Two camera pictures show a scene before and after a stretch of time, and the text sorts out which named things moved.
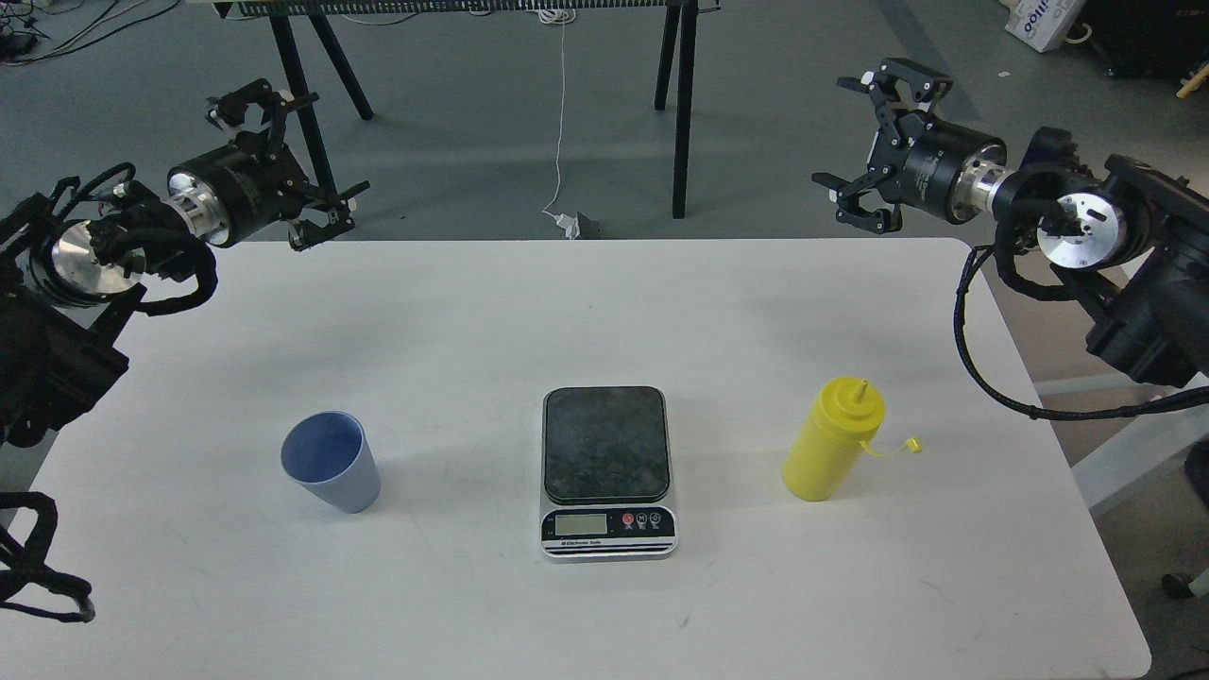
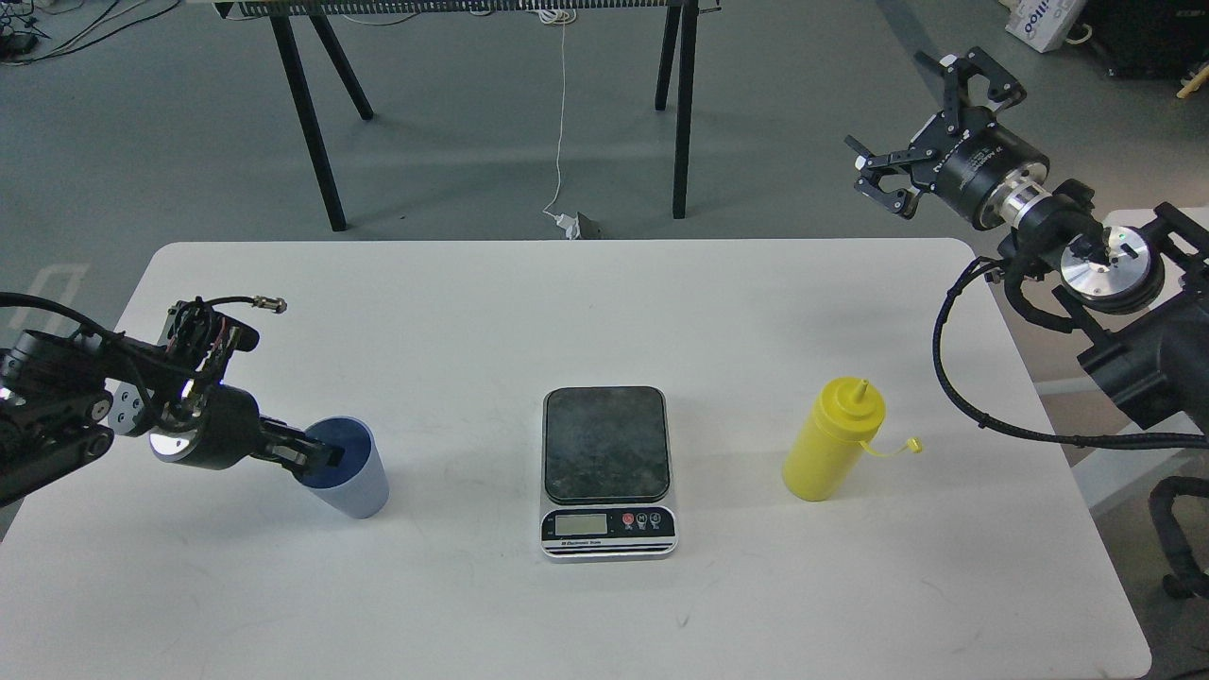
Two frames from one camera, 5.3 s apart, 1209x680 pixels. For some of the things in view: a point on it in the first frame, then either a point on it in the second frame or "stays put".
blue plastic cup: [330, 453] stays put
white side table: [1148, 443] stays put
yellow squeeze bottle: [845, 415] stays put
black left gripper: [250, 182] to [229, 428]
